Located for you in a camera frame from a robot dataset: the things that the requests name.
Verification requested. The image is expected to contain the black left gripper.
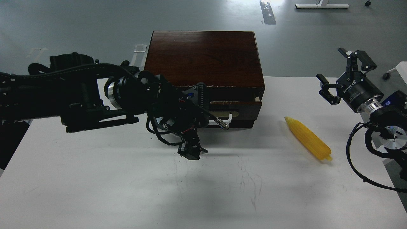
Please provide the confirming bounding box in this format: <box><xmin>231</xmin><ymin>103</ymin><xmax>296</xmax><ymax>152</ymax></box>
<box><xmin>148</xmin><ymin>74</ymin><xmax>229</xmax><ymax>160</ymax></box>

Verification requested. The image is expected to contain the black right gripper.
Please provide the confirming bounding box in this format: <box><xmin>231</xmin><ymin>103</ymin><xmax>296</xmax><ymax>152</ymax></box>
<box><xmin>316</xmin><ymin>48</ymin><xmax>384</xmax><ymax>113</ymax></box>

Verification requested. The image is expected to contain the wooden drawer with white handle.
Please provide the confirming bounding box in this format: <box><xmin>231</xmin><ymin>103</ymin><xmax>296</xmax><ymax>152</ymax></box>
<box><xmin>209</xmin><ymin>97</ymin><xmax>263</xmax><ymax>128</ymax></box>

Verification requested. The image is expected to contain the yellow corn cob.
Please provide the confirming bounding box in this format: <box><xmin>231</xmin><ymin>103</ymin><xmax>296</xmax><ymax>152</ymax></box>
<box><xmin>284</xmin><ymin>116</ymin><xmax>333</xmax><ymax>161</ymax></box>

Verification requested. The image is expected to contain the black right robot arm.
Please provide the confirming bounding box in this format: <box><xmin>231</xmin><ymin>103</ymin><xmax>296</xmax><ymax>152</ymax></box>
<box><xmin>316</xmin><ymin>48</ymin><xmax>406</xmax><ymax>193</ymax></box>

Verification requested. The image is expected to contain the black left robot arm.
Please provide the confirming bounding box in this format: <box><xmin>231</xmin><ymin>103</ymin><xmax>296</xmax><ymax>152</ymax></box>
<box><xmin>0</xmin><ymin>52</ymin><xmax>229</xmax><ymax>160</ymax></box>

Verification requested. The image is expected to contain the dark wooden drawer cabinet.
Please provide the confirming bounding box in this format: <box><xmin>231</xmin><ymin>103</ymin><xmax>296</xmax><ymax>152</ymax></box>
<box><xmin>143</xmin><ymin>31</ymin><xmax>266</xmax><ymax>129</ymax></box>

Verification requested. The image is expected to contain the white office chair base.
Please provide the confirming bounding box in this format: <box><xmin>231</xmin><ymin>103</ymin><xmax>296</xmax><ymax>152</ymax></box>
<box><xmin>382</xmin><ymin>61</ymin><xmax>407</xmax><ymax>82</ymax></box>

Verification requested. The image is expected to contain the white desk base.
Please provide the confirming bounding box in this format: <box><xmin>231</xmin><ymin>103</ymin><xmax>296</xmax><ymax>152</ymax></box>
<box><xmin>295</xmin><ymin>0</ymin><xmax>350</xmax><ymax>9</ymax></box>

